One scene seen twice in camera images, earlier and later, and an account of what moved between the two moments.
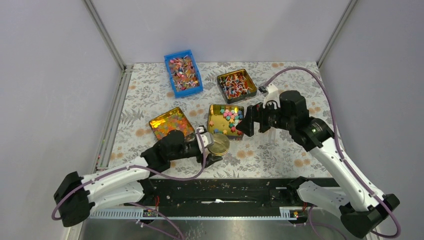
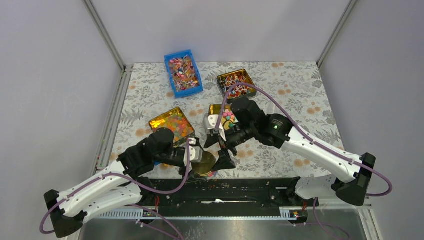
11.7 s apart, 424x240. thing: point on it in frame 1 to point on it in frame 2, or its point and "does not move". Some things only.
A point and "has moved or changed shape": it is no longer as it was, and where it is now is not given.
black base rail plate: (228, 193) does not move
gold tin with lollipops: (236, 86) does not move
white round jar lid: (221, 145) has moved or changed shape
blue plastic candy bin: (185, 75) does not move
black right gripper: (255, 113) to (224, 160)
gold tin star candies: (223, 119) does not move
